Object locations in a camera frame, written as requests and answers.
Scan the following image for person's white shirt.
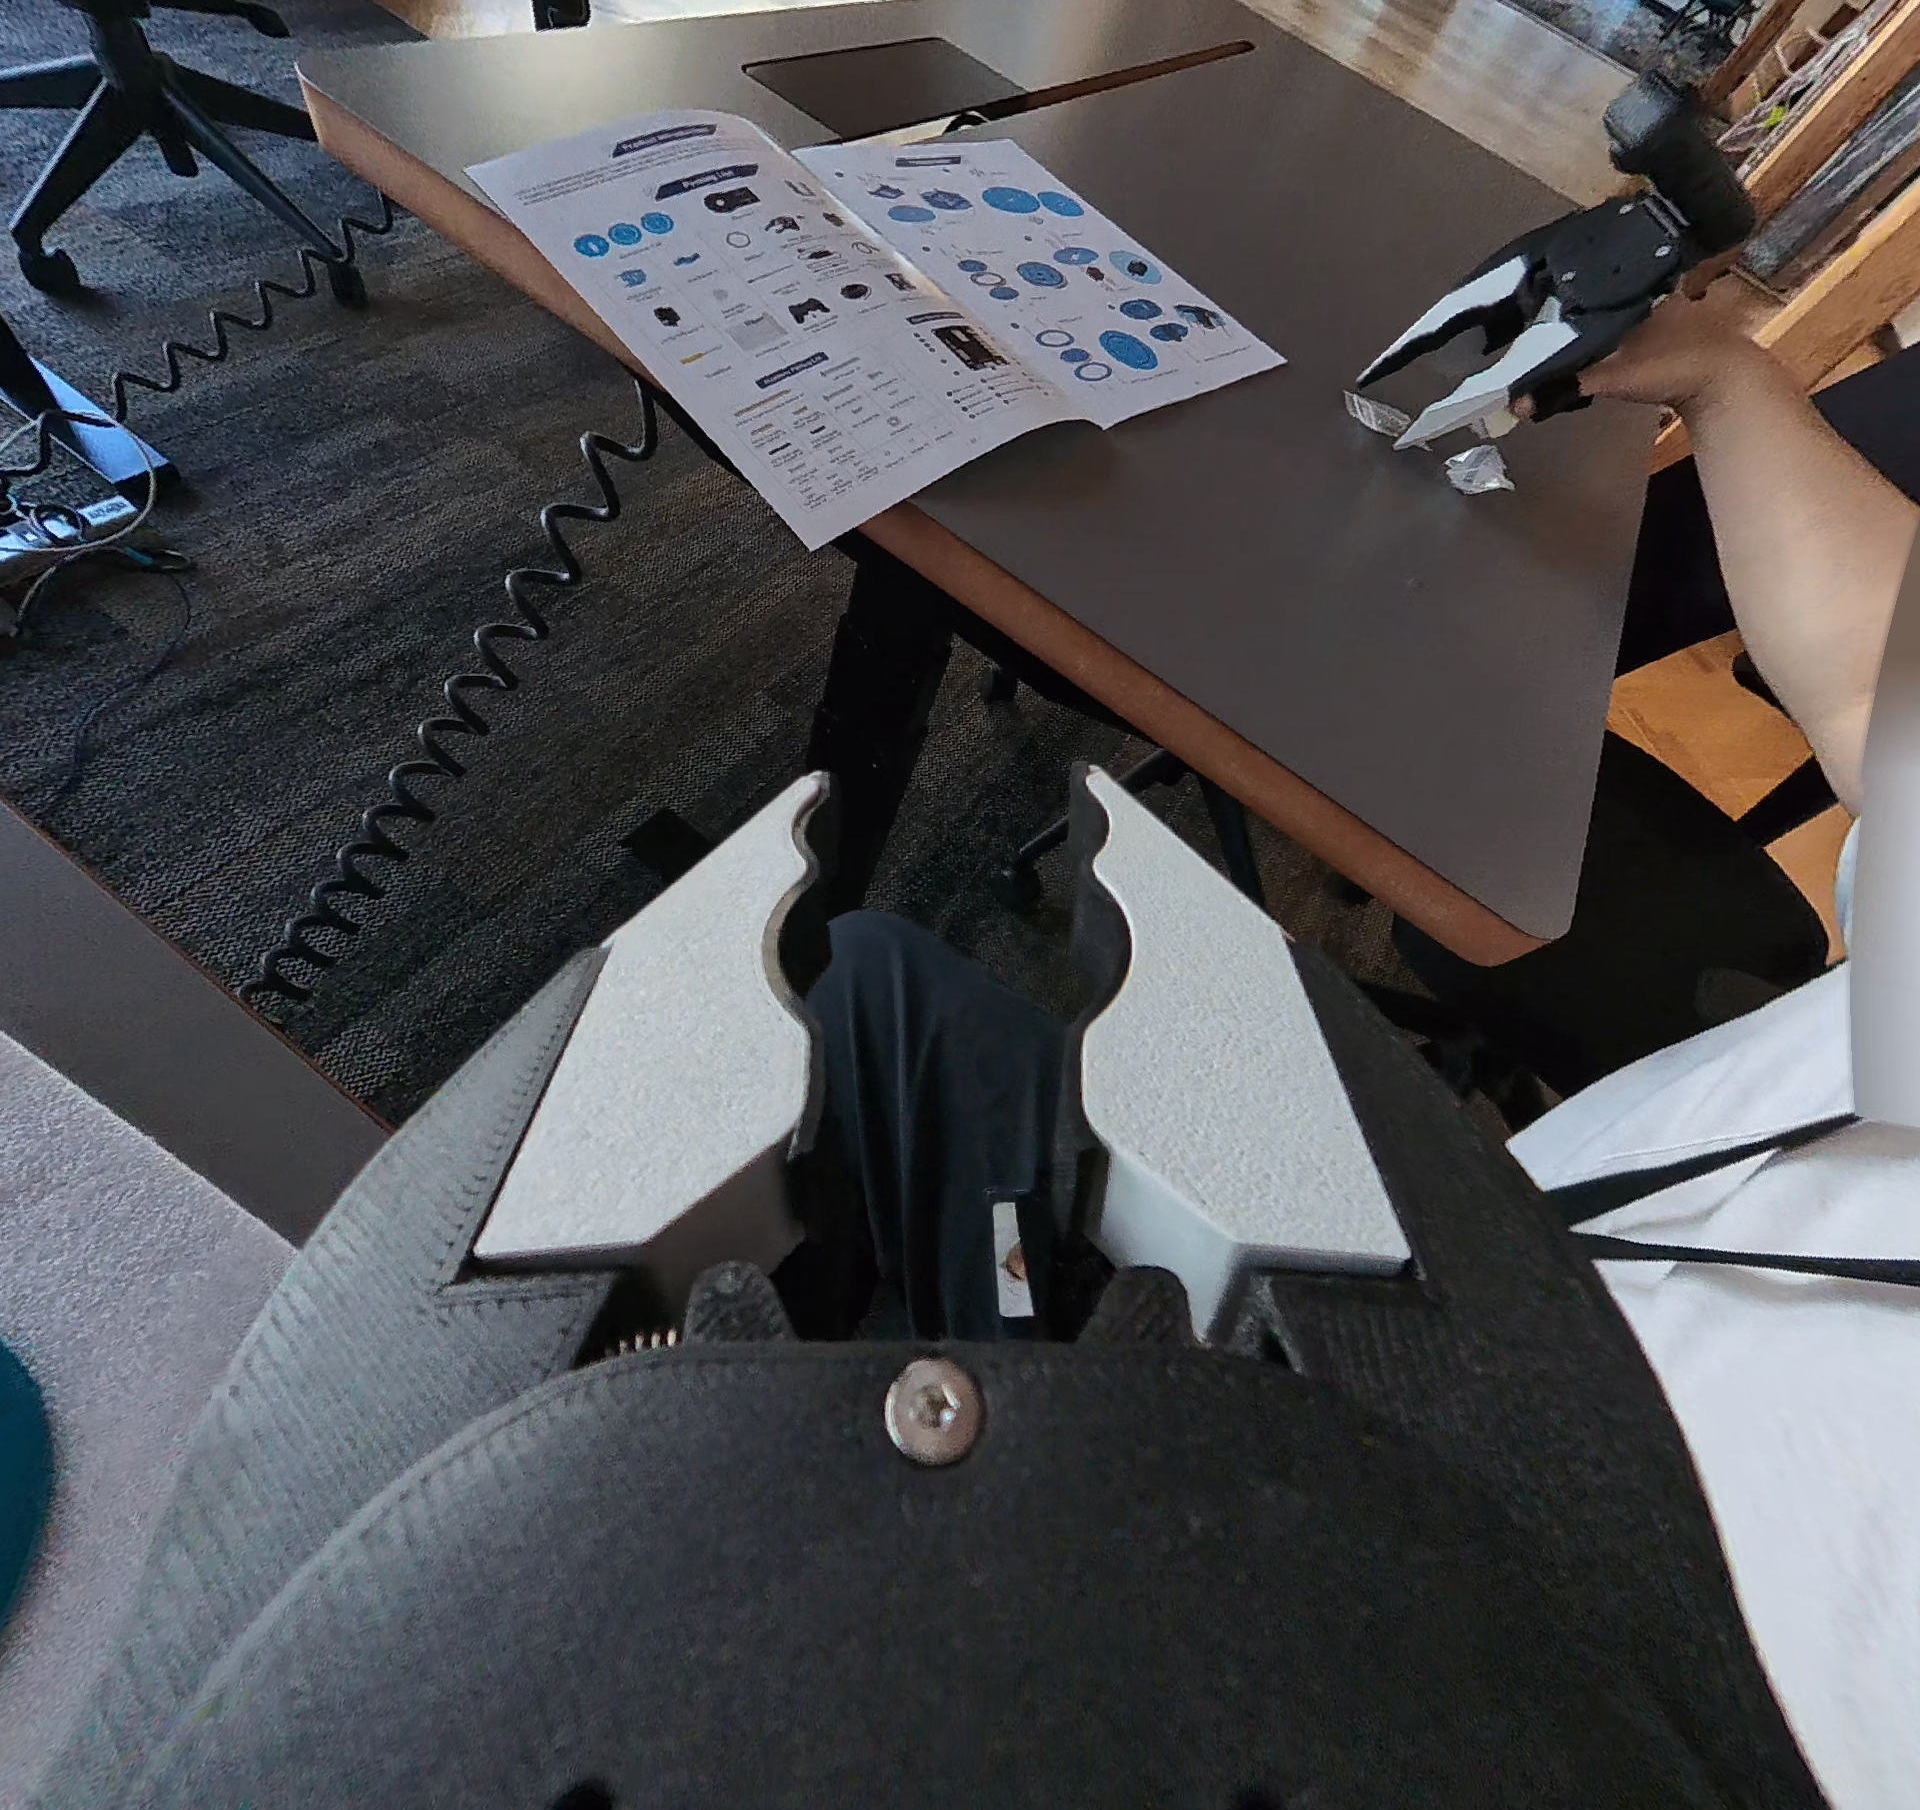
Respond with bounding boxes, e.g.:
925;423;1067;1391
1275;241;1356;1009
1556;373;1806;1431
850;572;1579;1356
1507;819;1920;1810

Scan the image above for small blue round plate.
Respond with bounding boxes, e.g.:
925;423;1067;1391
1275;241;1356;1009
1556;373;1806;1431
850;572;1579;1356
0;1342;57;1638

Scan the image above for black desk leg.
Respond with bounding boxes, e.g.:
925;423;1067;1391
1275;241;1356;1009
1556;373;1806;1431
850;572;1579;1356
812;536;962;928

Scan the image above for desk leg with white foot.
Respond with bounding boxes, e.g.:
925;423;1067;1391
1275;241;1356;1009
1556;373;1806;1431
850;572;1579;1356
0;316;181;491

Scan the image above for person's dark trousers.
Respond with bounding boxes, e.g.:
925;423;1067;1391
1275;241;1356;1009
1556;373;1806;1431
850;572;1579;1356
812;909;1112;1338

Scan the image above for wooden shelf unit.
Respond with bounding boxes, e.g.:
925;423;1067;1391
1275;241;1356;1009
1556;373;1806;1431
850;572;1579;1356
1702;0;1920;356

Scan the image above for black lanyard strap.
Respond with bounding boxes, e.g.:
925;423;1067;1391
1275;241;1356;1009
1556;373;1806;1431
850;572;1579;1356
1545;1110;1920;1291

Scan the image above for printed assembly manual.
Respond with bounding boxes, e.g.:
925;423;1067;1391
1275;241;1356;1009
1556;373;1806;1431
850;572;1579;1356
466;110;1289;553

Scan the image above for white foam sheet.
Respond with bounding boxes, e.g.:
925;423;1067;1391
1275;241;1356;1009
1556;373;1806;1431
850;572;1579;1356
0;1030;303;1690

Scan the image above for person's right hand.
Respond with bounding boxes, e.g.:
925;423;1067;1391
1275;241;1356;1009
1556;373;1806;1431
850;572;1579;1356
1520;292;1775;418

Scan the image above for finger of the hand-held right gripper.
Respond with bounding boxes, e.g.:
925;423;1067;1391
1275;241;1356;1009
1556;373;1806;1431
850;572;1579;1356
1353;258;1534;391
1392;318;1582;453

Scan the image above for white power strip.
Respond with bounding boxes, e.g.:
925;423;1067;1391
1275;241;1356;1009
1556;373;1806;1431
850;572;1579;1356
0;496;152;582

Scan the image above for coiled black cable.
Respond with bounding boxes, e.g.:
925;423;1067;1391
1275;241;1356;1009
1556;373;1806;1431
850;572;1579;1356
112;181;398;409
240;376;663;1024

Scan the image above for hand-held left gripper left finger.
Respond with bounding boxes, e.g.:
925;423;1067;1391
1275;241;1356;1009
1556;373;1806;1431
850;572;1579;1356
469;772;842;1338

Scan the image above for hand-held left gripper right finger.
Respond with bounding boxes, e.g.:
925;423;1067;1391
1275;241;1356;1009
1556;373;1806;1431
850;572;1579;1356
1051;762;1417;1346

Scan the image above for person's right forearm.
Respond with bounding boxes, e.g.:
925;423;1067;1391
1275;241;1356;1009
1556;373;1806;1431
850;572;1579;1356
1665;324;1920;813

